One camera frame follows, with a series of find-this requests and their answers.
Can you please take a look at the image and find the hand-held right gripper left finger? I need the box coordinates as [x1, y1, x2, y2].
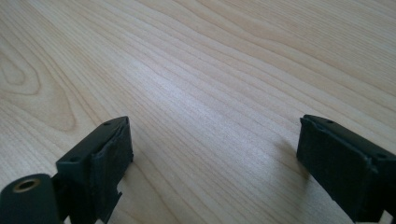
[55, 116, 134, 224]

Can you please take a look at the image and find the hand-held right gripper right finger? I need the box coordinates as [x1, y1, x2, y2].
[295, 114, 396, 224]

